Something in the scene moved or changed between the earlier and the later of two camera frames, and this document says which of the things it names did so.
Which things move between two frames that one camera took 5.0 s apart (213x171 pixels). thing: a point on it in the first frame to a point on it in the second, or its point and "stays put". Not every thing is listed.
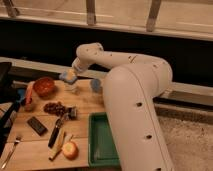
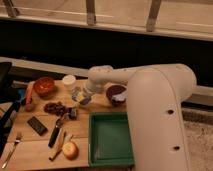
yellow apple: [70, 150] stays put
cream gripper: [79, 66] to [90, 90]
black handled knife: [55, 132] stays put
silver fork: [17, 140] stays put
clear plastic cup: [72, 88] to [69, 81]
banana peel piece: [57, 144] stays put
